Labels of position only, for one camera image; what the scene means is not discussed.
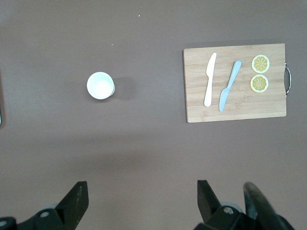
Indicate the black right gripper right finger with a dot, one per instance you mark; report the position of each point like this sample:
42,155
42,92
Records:
208,203

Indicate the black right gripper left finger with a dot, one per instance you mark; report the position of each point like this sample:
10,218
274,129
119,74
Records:
69,208

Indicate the white plastic cup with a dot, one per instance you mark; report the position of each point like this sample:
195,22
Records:
100,85

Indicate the bamboo cutting board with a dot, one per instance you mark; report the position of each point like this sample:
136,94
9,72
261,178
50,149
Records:
239,105

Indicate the grey plastic knife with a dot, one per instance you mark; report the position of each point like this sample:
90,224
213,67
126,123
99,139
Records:
229,85

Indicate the white plastic knife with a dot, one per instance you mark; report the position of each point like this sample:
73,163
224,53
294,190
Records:
209,79

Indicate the yellow lemon slice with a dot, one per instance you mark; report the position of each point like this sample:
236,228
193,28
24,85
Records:
259,83
260,64

